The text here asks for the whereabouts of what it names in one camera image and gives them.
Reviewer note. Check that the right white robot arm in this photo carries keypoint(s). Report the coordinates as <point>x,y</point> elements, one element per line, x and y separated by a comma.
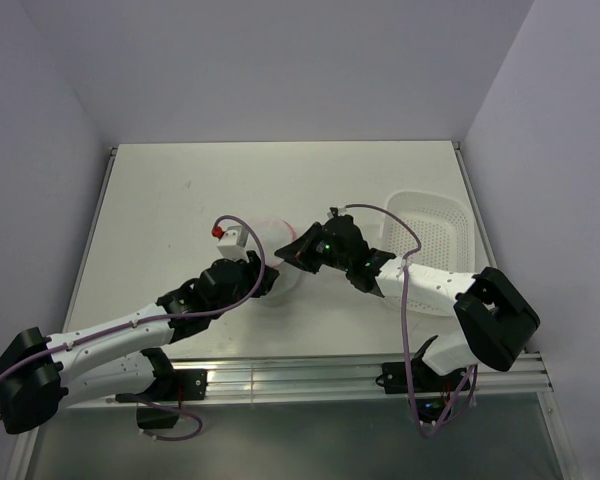
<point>495,321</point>

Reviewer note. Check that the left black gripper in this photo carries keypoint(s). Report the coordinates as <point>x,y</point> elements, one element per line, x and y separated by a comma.
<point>254,269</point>

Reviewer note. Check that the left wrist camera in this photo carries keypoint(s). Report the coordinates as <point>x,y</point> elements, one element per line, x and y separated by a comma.
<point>231,242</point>

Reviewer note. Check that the white perforated plastic basket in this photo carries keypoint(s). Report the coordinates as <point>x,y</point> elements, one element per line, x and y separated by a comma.
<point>444,226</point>

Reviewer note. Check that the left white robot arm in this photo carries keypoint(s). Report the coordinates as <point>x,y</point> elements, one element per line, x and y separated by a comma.
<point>41,374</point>

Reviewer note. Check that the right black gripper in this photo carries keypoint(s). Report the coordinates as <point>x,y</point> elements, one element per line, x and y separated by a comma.
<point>295,254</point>

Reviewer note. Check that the pink mesh laundry bag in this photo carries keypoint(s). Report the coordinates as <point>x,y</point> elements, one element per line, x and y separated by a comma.
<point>274,233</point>

